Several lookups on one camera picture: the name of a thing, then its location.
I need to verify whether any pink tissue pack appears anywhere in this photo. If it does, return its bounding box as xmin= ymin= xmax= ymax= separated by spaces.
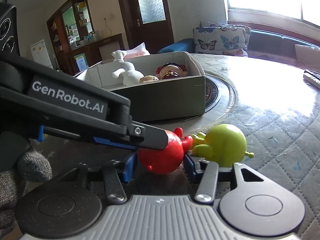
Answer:
xmin=124 ymin=42 xmax=150 ymax=59

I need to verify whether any quilted grey table cover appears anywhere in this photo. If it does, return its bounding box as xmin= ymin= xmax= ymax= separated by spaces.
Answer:
xmin=33 ymin=54 xmax=319 ymax=239

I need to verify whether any black remote control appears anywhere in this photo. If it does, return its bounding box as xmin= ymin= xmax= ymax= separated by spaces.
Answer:
xmin=304 ymin=70 xmax=320 ymax=80

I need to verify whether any dark wooden door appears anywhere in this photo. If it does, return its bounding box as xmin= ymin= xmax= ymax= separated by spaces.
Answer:
xmin=118 ymin=0 xmax=174 ymax=54

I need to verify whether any blue sofa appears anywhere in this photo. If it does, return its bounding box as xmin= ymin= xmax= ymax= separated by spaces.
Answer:
xmin=158 ymin=29 xmax=319 ymax=60

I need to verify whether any red round toy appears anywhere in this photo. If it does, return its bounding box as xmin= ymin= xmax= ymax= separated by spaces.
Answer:
xmin=138 ymin=127 xmax=193 ymax=175

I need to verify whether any grey remote control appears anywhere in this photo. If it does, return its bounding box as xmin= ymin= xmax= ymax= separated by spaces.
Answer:
xmin=303 ymin=73 xmax=320 ymax=89

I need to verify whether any white refrigerator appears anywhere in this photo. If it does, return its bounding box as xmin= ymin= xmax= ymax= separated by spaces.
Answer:
xmin=30 ymin=40 xmax=53 ymax=69

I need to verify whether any dark wooden cabinet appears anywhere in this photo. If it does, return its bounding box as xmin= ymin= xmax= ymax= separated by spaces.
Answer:
xmin=46 ymin=0 xmax=125 ymax=75

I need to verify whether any grey cardboard box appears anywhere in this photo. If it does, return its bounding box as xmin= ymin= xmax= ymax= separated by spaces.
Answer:
xmin=76 ymin=51 xmax=206 ymax=123

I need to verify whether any tan peanut toy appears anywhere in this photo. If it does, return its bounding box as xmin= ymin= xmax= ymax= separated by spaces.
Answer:
xmin=139 ymin=75 xmax=159 ymax=83

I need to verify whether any white plush toy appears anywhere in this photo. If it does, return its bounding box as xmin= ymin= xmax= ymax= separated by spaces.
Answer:
xmin=111 ymin=50 xmax=144 ymax=86

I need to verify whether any grey gloved left hand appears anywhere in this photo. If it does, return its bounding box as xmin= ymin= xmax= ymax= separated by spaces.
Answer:
xmin=1 ymin=147 xmax=53 ymax=238

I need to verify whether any grey cushion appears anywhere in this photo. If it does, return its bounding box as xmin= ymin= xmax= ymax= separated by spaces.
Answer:
xmin=295 ymin=44 xmax=320 ymax=69

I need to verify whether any round induction cooker plate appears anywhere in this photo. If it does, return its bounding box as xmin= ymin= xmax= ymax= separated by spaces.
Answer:
xmin=149 ymin=75 xmax=236 ymax=133

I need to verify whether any butterfly pattern pillow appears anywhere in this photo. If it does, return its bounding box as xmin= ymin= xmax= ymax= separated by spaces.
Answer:
xmin=193 ymin=23 xmax=251 ymax=57

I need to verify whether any green round toy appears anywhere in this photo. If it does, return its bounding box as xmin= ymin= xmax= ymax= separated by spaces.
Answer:
xmin=191 ymin=124 xmax=254 ymax=167

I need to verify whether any red-haired doll toy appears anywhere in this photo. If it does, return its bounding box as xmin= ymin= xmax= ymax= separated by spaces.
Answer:
xmin=156 ymin=62 xmax=187 ymax=80

